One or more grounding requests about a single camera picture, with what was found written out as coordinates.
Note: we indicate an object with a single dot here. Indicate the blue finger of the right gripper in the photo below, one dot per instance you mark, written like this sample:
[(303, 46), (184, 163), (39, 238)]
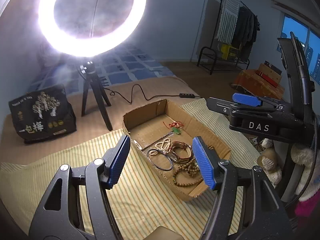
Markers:
[(246, 99), (219, 106)]

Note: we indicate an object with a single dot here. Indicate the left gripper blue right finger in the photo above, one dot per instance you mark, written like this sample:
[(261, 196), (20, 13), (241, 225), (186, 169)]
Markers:
[(207, 160)]

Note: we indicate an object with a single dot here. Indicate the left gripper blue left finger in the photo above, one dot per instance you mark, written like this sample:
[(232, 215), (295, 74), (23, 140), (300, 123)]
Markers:
[(115, 159)]

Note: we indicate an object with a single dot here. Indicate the right hand in glove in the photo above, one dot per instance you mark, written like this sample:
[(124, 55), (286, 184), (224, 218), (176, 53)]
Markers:
[(292, 169)]

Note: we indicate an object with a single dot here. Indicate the orange cloth covered box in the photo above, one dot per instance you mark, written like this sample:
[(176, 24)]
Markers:
[(264, 81)]

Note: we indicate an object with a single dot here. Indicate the striped yellow cloth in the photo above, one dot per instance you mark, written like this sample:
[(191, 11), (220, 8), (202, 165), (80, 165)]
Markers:
[(140, 201)]

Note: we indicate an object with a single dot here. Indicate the yellow crate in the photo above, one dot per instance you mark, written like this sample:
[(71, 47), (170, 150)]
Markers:
[(228, 52)]

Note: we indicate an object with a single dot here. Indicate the cardboard box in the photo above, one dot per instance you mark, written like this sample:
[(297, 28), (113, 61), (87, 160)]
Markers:
[(163, 132)]

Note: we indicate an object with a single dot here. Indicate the black clothes rack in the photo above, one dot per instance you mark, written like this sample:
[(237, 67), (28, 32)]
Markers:
[(237, 26)]

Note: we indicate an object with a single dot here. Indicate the black snack bag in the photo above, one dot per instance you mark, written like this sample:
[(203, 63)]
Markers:
[(43, 115)]

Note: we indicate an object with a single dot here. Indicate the black tripod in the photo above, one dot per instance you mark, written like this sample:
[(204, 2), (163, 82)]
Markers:
[(92, 80)]

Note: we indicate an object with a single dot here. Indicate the blue patterned blanket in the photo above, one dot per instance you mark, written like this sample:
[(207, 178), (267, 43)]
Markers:
[(123, 64)]

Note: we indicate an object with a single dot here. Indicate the white ring light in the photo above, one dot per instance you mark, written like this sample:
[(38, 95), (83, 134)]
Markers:
[(87, 28)]

